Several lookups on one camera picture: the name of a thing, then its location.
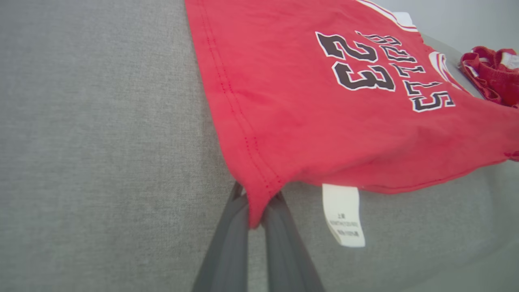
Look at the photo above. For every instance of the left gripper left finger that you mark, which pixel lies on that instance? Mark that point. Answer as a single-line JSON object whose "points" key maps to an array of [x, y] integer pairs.
{"points": [[229, 251]]}

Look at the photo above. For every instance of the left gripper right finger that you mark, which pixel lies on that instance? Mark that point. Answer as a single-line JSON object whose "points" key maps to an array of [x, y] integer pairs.
{"points": [[288, 259]]}

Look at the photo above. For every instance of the red basketball jersey number 23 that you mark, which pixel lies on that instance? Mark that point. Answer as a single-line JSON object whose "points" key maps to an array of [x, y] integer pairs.
{"points": [[292, 121]]}

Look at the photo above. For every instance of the red shorts white side stripe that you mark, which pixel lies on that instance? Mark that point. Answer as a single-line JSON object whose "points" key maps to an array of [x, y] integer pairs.
{"points": [[494, 77]]}

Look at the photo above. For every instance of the grey fabric sofa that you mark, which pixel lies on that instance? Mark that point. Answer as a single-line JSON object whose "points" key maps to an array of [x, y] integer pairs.
{"points": [[101, 142]]}

